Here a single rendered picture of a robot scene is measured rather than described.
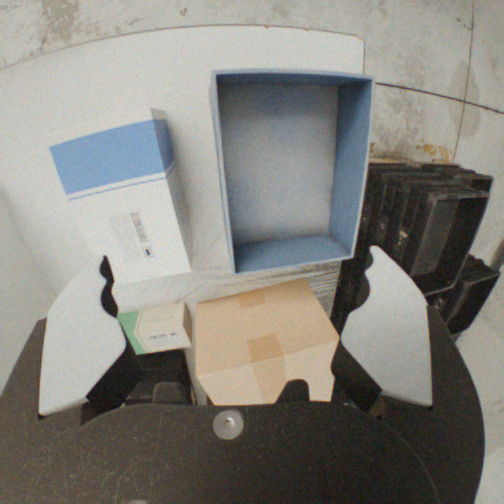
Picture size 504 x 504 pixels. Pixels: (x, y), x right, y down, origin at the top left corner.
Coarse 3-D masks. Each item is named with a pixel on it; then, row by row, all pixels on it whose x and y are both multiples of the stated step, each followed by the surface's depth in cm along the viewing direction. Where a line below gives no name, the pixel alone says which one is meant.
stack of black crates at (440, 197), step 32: (384, 192) 77; (416, 192) 64; (448, 192) 58; (480, 192) 59; (384, 224) 80; (416, 224) 66; (448, 224) 76; (480, 224) 65; (416, 256) 66; (448, 256) 80; (448, 288) 79
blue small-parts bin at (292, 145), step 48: (240, 96) 23; (288, 96) 24; (336, 96) 24; (240, 144) 25; (288, 144) 26; (336, 144) 27; (240, 192) 28; (288, 192) 29; (336, 192) 29; (240, 240) 32; (288, 240) 32; (336, 240) 31
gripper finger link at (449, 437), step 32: (448, 352) 5; (448, 384) 5; (384, 416) 4; (416, 416) 4; (448, 416) 4; (480, 416) 4; (416, 448) 4; (448, 448) 3; (480, 448) 3; (448, 480) 3; (480, 480) 3
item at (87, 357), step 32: (96, 256) 10; (64, 288) 8; (96, 288) 8; (64, 320) 7; (96, 320) 7; (64, 352) 6; (96, 352) 6; (128, 352) 6; (64, 384) 5; (96, 384) 5; (128, 384) 6
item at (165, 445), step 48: (288, 384) 5; (96, 432) 4; (144, 432) 4; (192, 432) 4; (240, 432) 4; (288, 432) 4; (336, 432) 4; (384, 432) 4; (48, 480) 3; (96, 480) 3; (144, 480) 3; (192, 480) 3; (240, 480) 3; (288, 480) 3; (336, 480) 3; (384, 480) 3
